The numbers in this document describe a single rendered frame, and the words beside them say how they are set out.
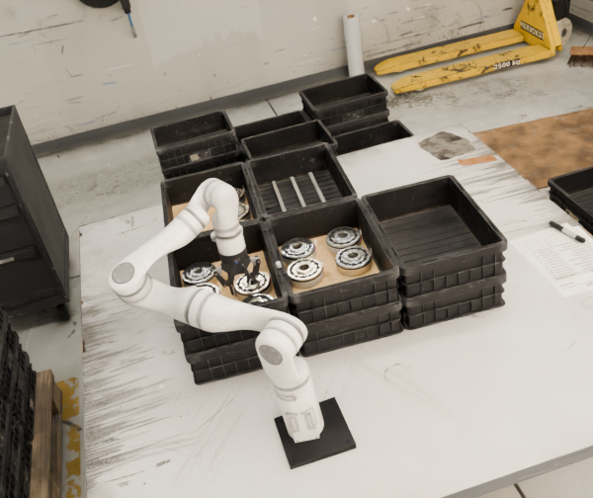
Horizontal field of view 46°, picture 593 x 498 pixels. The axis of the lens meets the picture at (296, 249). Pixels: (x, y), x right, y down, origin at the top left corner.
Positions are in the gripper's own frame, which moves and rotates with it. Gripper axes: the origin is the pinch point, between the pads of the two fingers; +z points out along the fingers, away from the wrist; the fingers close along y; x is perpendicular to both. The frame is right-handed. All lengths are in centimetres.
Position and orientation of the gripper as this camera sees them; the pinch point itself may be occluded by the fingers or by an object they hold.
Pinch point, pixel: (241, 288)
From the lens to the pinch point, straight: 200.6
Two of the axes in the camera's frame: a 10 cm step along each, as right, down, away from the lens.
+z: 1.5, 8.0, 5.7
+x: -2.7, -5.2, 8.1
